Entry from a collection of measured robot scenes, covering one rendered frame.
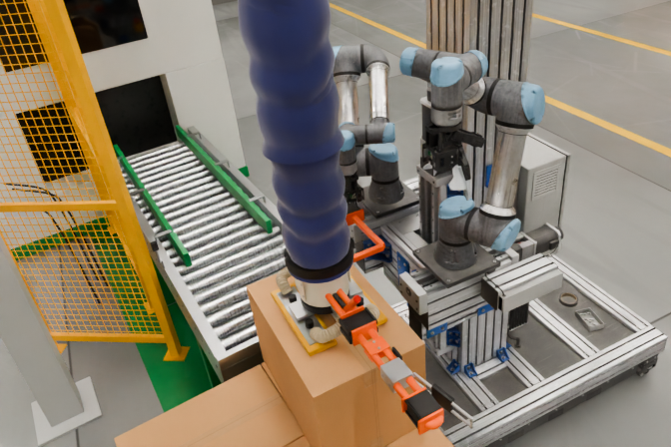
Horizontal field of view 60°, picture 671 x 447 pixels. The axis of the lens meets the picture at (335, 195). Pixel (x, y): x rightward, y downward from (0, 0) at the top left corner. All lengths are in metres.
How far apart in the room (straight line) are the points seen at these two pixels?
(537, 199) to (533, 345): 0.88
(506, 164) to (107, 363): 2.50
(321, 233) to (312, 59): 0.53
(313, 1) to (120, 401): 2.43
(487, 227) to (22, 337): 2.09
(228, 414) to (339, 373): 0.64
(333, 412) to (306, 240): 0.54
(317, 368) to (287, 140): 0.74
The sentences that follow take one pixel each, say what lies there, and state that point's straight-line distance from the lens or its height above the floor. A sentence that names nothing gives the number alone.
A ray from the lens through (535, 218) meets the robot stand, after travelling 2.41.
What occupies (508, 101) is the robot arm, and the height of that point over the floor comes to 1.63.
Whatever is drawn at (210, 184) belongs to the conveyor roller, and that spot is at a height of 0.55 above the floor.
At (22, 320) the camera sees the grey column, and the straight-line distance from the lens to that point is 2.94.
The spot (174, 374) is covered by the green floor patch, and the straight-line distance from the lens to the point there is 3.34.
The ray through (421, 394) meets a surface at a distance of 1.59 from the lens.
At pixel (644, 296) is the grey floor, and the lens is 3.70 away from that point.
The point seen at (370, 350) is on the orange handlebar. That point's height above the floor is 1.10.
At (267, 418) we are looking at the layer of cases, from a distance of 2.31.
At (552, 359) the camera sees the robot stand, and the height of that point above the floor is 0.21.
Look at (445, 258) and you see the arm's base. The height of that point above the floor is 1.07.
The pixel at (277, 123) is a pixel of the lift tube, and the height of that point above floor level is 1.72.
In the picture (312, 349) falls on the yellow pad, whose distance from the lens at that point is 1.90.
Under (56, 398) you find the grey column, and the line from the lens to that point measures 3.26.
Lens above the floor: 2.35
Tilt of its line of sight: 32 degrees down
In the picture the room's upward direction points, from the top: 7 degrees counter-clockwise
